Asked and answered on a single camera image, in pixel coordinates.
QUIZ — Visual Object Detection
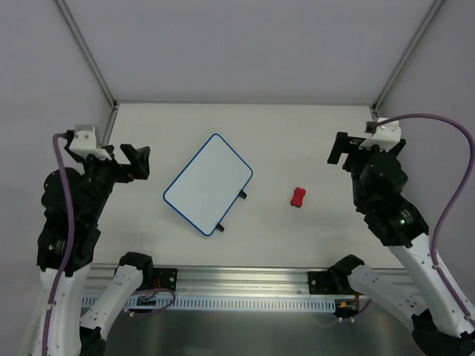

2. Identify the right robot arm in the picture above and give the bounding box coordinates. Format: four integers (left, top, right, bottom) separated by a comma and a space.
327, 132, 474, 355

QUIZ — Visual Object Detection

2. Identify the aluminium mounting rail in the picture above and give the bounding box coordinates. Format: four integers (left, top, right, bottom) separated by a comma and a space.
85, 264, 420, 297

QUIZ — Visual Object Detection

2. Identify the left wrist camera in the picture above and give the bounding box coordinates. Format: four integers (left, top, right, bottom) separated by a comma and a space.
65, 125, 112, 163

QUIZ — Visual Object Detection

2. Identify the right aluminium corner post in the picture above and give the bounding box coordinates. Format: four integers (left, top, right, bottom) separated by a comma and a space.
370, 0, 446, 117

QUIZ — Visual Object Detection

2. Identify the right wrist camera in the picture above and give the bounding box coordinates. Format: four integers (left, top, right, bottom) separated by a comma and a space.
358, 118, 402, 152

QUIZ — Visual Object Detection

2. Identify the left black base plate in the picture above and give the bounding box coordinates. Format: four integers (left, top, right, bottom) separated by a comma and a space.
152, 267, 178, 291

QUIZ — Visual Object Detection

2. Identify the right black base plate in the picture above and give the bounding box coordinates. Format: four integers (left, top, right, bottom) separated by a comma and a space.
307, 271, 335, 295

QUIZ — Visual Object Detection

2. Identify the aluminium corner post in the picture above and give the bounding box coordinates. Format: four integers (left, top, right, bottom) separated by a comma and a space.
370, 0, 446, 117
53, 0, 117, 110

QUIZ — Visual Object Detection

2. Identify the white slotted cable duct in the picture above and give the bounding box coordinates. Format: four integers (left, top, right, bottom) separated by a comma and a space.
125, 293, 336, 313

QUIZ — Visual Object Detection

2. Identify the blue framed whiteboard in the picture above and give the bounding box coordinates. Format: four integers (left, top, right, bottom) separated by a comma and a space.
163, 133, 254, 237

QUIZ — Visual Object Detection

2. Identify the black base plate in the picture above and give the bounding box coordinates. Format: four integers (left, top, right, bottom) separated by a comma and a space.
307, 271, 335, 295
152, 267, 178, 291

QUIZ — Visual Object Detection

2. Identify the left aluminium corner post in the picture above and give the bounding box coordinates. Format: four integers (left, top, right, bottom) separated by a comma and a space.
53, 0, 117, 110

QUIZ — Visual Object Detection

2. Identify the red whiteboard eraser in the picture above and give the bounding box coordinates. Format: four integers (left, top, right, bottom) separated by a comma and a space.
290, 187, 307, 208

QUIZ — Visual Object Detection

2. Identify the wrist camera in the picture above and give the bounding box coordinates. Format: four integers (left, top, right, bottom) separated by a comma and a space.
65, 125, 112, 163
358, 118, 402, 152

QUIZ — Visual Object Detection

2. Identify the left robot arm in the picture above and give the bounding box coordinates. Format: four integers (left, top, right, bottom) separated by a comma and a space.
33, 144, 154, 355

